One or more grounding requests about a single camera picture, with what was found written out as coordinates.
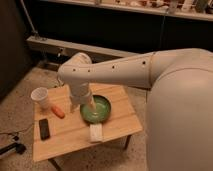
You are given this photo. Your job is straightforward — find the white ceramic cup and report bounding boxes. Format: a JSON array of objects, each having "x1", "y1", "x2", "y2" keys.
[{"x1": 31, "y1": 87, "x2": 50, "y2": 109}]

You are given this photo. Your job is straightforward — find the black cable with plug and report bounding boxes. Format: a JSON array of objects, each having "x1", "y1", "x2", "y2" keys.
[{"x1": 0, "y1": 121, "x2": 35, "y2": 157}]

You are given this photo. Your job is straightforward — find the wooden table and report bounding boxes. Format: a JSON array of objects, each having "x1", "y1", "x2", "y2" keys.
[{"x1": 33, "y1": 84, "x2": 143, "y2": 162}]

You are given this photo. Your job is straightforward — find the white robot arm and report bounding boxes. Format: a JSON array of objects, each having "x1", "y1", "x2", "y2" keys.
[{"x1": 58, "y1": 48, "x2": 213, "y2": 171}]

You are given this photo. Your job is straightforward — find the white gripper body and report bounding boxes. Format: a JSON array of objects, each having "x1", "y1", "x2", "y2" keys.
[{"x1": 69, "y1": 83, "x2": 92, "y2": 104}]

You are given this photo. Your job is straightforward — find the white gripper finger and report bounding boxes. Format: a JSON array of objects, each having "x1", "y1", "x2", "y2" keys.
[
  {"x1": 87, "y1": 97, "x2": 96, "y2": 111},
  {"x1": 70, "y1": 98, "x2": 77, "y2": 113}
]

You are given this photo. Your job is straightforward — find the green bowl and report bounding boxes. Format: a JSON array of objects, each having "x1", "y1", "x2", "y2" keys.
[{"x1": 80, "y1": 95, "x2": 111, "y2": 124}]

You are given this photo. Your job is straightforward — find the long wooden shelf beam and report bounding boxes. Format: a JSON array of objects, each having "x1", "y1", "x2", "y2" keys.
[{"x1": 26, "y1": 36, "x2": 135, "y2": 62}]

